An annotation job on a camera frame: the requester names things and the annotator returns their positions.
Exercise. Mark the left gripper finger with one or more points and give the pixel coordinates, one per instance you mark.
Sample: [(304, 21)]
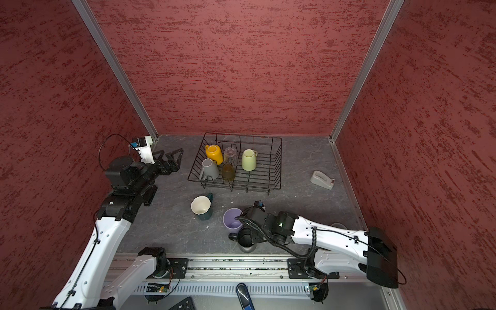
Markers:
[(175, 160), (163, 155)]

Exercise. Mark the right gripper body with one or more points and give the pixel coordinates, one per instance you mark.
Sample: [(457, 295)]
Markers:
[(258, 233)]

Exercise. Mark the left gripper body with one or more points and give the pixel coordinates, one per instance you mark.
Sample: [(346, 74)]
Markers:
[(161, 168)]

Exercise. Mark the yellow mug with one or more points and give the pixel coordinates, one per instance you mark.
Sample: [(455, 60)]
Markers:
[(214, 152)]

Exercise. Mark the white grey mug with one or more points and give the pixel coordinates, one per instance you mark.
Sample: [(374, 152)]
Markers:
[(209, 170)]

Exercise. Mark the clear glass cup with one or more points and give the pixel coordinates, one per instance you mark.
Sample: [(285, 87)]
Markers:
[(230, 156)]

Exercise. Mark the olive glass cup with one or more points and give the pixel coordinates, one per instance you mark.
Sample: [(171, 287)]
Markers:
[(228, 172)]

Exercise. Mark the light green mug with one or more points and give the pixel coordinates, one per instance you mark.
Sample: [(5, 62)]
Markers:
[(249, 160)]

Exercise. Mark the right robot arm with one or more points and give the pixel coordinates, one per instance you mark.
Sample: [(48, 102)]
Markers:
[(371, 252)]

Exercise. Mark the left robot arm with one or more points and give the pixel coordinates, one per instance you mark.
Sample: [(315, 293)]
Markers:
[(133, 185)]

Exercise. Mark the black mug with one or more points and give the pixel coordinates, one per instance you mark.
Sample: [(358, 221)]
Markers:
[(244, 240)]

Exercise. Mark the purple cup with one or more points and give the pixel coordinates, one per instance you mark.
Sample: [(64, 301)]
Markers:
[(230, 222)]

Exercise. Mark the dark green mug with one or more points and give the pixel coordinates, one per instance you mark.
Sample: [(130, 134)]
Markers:
[(201, 206)]

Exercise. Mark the black blue handheld device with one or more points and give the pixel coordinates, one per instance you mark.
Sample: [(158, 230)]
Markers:
[(244, 297)]

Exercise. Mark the tape roll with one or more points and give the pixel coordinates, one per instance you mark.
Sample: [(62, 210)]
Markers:
[(339, 225)]

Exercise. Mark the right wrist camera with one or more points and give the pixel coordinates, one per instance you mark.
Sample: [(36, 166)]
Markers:
[(260, 205)]

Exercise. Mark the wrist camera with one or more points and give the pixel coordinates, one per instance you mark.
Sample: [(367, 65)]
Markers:
[(260, 205), (143, 145)]

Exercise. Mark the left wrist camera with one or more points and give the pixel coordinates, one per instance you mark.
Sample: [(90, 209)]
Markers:
[(143, 145)]

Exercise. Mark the black wire dish rack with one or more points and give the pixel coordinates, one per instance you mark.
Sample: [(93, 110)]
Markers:
[(267, 176)]

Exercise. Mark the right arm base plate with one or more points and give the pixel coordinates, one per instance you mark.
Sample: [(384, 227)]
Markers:
[(301, 269)]

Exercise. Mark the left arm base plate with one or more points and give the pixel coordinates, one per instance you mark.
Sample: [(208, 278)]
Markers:
[(174, 268)]

